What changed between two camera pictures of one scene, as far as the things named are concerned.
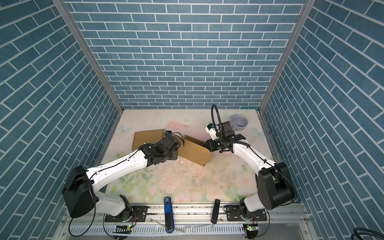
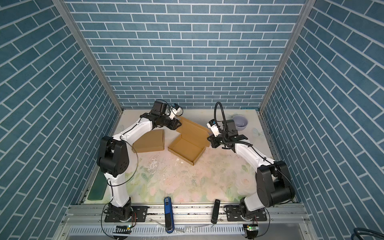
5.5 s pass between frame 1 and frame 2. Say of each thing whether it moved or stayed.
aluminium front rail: stayed
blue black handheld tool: stayed
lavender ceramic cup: stayed
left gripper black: moved
